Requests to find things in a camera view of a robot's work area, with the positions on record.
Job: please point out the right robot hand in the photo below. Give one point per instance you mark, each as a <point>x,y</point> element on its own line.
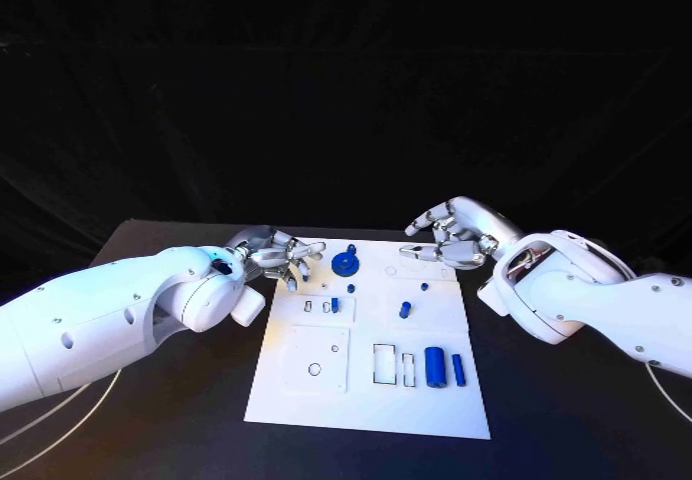
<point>471,228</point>

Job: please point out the white task board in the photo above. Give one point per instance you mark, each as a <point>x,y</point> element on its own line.
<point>379,405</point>

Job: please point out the large blue gear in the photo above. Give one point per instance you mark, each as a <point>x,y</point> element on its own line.
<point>344,264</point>

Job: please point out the thin long blue cylinder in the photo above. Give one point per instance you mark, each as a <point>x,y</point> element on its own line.
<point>459,370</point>

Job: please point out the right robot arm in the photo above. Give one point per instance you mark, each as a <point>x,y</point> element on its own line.
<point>595,300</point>

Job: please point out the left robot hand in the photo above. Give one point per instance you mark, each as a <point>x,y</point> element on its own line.
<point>271,255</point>

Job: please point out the large blue cylinder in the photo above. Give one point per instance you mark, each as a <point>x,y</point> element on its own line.
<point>436,366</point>

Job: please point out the short blue cylinder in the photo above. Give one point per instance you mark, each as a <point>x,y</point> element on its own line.
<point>405,309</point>

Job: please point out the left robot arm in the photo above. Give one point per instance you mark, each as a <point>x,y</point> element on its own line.
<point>109,300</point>

